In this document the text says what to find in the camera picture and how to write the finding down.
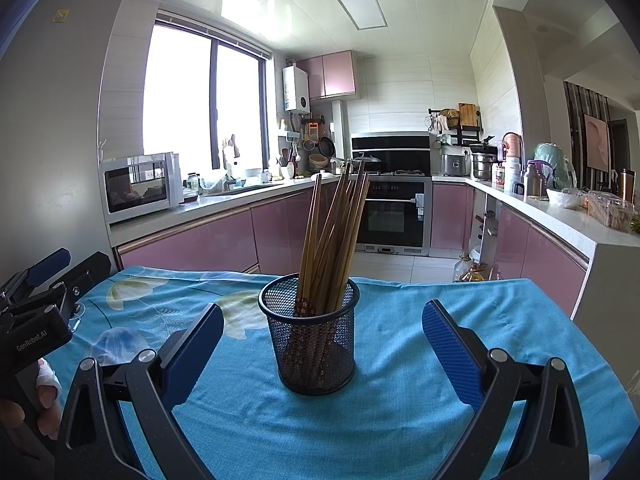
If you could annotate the black wok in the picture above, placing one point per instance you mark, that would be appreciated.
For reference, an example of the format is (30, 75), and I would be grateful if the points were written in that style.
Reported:
(367, 160)

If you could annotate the clear plastic container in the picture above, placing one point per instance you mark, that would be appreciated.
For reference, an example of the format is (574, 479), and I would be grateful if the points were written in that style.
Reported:
(610, 212)

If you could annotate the blue printed tablecloth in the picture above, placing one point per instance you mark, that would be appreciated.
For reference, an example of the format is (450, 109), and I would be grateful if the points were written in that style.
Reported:
(400, 410)

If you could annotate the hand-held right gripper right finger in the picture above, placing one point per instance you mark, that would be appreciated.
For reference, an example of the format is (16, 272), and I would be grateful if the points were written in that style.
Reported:
(450, 355)

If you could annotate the silver rice cooker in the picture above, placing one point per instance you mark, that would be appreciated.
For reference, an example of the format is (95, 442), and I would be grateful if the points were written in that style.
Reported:
(455, 162)

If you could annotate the mint green appliance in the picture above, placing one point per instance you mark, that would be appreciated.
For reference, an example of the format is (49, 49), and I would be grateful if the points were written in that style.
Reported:
(550, 157)

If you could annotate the brown tumbler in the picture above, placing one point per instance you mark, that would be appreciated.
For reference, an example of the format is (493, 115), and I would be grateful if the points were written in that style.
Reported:
(627, 185)

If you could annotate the long pink base cabinet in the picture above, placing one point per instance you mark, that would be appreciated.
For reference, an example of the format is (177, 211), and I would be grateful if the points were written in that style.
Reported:
(200, 240)

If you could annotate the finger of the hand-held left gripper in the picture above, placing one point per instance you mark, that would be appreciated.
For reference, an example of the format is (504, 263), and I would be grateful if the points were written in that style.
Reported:
(92, 270)
(47, 265)

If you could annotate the stainless steel pot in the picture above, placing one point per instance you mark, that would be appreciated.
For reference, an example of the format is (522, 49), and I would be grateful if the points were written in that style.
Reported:
(482, 167)

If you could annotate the bunch of wooden chopsticks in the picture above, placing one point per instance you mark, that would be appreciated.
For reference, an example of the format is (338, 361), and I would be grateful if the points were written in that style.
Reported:
(342, 250)

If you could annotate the white microwave oven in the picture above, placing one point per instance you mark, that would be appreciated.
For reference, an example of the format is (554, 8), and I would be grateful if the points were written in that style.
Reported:
(135, 190)

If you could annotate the person's left hand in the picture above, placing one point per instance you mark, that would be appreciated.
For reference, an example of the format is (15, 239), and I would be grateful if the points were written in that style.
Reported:
(47, 390)

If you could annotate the kitchen window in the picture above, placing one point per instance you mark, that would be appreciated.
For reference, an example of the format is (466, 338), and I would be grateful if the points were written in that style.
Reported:
(180, 95)

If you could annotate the white bowl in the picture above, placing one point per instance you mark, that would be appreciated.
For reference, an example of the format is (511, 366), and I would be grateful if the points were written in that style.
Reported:
(565, 199)

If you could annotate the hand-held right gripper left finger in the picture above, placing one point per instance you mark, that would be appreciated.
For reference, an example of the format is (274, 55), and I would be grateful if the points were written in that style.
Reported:
(197, 350)

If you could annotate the oil bottle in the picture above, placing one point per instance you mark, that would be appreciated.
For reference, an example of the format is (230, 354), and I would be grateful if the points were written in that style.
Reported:
(462, 270)

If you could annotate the built-in black oven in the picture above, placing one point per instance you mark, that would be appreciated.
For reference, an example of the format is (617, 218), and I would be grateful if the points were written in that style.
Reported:
(395, 220)

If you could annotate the black wall rack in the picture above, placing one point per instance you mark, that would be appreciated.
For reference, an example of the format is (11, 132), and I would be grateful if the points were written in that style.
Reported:
(472, 135)

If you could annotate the grey refrigerator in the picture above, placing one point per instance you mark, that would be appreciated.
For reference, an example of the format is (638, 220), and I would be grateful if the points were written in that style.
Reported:
(55, 135)

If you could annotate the wooden cutting board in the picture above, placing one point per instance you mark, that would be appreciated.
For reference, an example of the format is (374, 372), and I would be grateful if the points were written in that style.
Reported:
(468, 115)

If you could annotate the steel jug purple lid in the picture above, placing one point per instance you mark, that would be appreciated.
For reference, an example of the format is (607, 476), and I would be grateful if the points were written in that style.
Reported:
(535, 182)

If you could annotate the white water heater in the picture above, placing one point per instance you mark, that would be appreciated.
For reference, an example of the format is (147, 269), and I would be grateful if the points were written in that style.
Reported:
(295, 89)

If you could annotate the black mesh pen holder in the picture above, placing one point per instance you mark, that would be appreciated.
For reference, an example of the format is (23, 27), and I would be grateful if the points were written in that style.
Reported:
(345, 360)

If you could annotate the pink thermos jug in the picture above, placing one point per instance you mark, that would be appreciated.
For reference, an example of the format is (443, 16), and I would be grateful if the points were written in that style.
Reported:
(511, 147)

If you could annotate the pink wall cabinet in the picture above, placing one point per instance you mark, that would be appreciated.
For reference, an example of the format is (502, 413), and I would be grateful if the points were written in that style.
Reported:
(337, 75)

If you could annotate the hanging frying pan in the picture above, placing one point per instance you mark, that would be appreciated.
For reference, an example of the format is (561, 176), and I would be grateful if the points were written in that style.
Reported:
(327, 146)

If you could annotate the black range hood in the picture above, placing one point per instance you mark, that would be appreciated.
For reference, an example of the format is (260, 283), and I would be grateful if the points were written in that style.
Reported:
(400, 152)

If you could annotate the white bottle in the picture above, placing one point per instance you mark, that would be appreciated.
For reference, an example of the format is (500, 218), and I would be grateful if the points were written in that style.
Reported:
(512, 177)

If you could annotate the ceiling light panel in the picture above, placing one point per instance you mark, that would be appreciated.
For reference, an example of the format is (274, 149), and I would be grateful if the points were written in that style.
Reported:
(362, 11)

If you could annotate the narrow pink base cabinet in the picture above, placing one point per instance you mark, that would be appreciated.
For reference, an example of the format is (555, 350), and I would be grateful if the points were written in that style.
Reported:
(450, 215)

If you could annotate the framed wall picture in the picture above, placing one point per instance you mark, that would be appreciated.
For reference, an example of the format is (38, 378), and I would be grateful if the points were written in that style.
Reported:
(597, 142)

